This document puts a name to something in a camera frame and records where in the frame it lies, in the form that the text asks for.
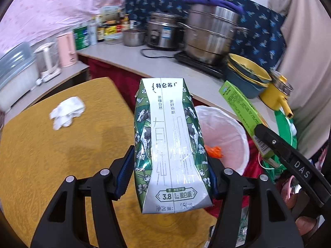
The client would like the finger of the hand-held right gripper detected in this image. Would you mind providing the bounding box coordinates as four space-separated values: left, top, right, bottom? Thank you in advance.
255 124 295 161

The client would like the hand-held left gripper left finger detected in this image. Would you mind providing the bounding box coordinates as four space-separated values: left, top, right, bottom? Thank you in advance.
30 145 135 248

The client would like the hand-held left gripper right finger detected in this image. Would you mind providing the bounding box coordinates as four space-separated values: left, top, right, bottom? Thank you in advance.
208 156 304 248

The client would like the trash bin with white liner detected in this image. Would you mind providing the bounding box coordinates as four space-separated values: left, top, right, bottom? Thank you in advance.
194 105 250 176

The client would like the green cardboard box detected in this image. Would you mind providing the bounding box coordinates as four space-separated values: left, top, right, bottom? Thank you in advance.
218 81 278 161

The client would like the green and white milk carton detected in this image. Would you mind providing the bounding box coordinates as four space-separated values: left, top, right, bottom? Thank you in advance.
133 77 214 214

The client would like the green plastic bag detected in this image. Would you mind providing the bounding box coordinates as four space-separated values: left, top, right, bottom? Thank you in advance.
274 108 298 150

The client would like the orange plastic wrapper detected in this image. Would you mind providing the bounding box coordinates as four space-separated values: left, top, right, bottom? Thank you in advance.
205 146 223 158

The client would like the yellow pot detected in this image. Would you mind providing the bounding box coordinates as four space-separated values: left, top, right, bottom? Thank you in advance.
259 70 294 119

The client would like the yellow and blue bowl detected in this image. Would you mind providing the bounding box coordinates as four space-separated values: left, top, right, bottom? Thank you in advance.
224 64 264 99
226 62 269 88
228 53 272 83

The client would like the crumpled white tissue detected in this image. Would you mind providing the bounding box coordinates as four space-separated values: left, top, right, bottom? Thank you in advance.
50 96 86 130

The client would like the beige curtain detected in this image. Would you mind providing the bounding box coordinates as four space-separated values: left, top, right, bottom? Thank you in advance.
269 0 331 158

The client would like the black induction cooker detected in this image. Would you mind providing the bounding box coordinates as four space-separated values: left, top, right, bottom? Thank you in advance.
174 51 225 79

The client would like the blue patterned cloth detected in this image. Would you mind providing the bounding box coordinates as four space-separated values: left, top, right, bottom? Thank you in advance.
125 0 287 70

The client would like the large steel steamer pot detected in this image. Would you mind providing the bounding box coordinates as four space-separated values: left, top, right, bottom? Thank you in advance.
178 4 245 66

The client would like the small steel pot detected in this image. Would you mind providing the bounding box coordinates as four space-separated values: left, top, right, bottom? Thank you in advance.
122 29 146 47

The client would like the pink kettle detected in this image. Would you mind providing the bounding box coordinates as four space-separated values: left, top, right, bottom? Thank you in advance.
56 32 77 68

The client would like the clear glass kettle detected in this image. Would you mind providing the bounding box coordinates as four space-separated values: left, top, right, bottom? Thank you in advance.
34 42 62 82

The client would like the yellow labelled jar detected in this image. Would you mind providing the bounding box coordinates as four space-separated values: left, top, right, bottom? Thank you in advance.
103 26 123 40

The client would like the green can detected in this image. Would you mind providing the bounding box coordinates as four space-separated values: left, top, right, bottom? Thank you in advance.
73 26 91 50

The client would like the steel rice cooker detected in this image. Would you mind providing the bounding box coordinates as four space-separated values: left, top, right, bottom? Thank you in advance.
147 12 185 51

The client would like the white plastic bottle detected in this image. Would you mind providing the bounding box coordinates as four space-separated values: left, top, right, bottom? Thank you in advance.
89 18 98 45

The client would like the purple cloth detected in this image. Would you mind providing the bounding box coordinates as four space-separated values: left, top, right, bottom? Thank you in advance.
182 0 246 14

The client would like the clear lidded plastic container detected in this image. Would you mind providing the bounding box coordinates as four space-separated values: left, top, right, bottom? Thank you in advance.
0 41 38 101

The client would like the white carton box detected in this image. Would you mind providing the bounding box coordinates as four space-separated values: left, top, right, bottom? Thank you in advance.
100 5 119 22

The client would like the pink dotted curtain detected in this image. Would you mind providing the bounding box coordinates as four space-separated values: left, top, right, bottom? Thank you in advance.
0 0 141 57

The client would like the black power cable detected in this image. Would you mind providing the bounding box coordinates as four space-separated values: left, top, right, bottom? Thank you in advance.
140 48 176 58

